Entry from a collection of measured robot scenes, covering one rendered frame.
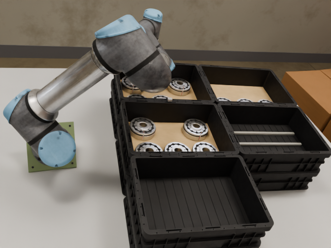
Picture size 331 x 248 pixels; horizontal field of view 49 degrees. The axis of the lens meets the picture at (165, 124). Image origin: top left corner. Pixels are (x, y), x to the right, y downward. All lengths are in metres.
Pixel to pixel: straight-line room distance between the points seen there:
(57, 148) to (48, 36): 2.20
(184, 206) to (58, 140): 0.46
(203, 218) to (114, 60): 0.58
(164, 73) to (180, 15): 2.46
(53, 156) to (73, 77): 0.27
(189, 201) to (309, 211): 0.56
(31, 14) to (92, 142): 1.86
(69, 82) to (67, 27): 2.22
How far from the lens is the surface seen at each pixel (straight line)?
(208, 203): 1.27
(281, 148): 1.62
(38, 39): 3.34
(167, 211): 1.21
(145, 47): 1.00
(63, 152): 1.21
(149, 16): 1.47
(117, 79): 1.54
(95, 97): 1.81
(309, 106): 2.97
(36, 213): 1.33
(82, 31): 3.33
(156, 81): 1.02
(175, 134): 1.47
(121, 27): 0.99
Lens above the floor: 1.78
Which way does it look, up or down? 39 degrees down
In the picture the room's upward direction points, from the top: 14 degrees clockwise
